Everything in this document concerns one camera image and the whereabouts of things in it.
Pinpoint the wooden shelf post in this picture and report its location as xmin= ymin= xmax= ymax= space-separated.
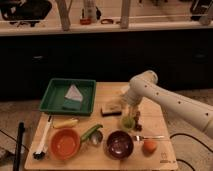
xmin=55 ymin=0 xmax=70 ymax=31
xmin=120 ymin=0 xmax=131 ymax=29

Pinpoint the orange bowl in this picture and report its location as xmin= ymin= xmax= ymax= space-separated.
xmin=49 ymin=128 xmax=81 ymax=160

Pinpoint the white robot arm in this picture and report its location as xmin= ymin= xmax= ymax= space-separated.
xmin=123 ymin=70 xmax=213 ymax=139

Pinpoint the wooden block eraser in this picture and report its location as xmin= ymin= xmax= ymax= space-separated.
xmin=101 ymin=103 xmax=122 ymax=117

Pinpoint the black cable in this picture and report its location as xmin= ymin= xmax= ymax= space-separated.
xmin=169 ymin=132 xmax=213 ymax=171

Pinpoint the black pole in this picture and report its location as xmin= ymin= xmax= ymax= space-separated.
xmin=13 ymin=122 xmax=25 ymax=171

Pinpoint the purple bowl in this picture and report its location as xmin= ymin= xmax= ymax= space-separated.
xmin=106 ymin=130 xmax=134 ymax=160

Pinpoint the green handled measuring scoop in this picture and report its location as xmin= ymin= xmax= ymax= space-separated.
xmin=80 ymin=124 xmax=103 ymax=146

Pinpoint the white bottle on shelf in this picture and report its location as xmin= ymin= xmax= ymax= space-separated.
xmin=83 ymin=0 xmax=97 ymax=23

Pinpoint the grey folded cloth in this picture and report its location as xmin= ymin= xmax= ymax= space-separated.
xmin=65 ymin=84 xmax=83 ymax=101

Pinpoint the orange fruit toy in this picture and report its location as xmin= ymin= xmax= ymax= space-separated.
xmin=143 ymin=139 xmax=157 ymax=154

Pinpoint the green sponge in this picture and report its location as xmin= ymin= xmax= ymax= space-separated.
xmin=62 ymin=99 xmax=81 ymax=110

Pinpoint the wooden shelf post right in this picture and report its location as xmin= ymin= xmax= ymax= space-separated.
xmin=120 ymin=0 xmax=131 ymax=29

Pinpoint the dark red grapes toy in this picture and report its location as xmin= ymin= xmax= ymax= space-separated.
xmin=133 ymin=111 xmax=142 ymax=131

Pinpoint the green plastic tray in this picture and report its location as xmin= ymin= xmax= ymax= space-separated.
xmin=39 ymin=78 xmax=96 ymax=116

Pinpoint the white black brush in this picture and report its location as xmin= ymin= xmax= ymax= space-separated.
xmin=33 ymin=116 xmax=52 ymax=160

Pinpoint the silver fork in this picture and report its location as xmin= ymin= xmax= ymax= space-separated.
xmin=132 ymin=135 xmax=164 ymax=141

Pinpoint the black bag on shelf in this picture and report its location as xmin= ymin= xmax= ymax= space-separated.
xmin=0 ymin=0 xmax=52 ymax=27

